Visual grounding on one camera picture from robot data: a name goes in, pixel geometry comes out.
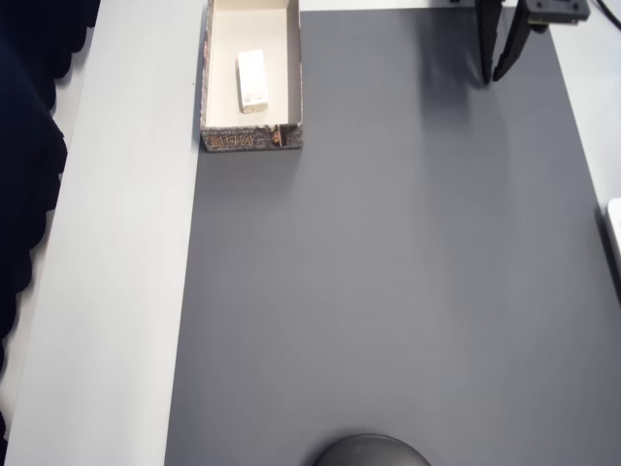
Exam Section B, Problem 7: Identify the grey rubber mat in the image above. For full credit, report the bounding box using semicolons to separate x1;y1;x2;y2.
162;7;621;466

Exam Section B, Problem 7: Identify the patterned cardboard box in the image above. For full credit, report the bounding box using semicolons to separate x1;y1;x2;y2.
199;0;306;153

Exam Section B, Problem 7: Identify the small white block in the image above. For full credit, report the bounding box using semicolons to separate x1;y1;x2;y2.
237;48;271;116

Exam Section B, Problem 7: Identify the thick black camera cable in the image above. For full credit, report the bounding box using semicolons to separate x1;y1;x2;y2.
595;0;621;28

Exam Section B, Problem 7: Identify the dark blue curtain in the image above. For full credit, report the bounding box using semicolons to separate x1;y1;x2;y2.
0;0;103;443

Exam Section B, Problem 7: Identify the black round-base camera stand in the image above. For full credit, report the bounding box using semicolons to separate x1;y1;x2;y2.
310;433;433;466

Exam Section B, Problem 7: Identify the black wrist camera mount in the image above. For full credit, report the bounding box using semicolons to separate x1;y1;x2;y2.
523;0;591;30

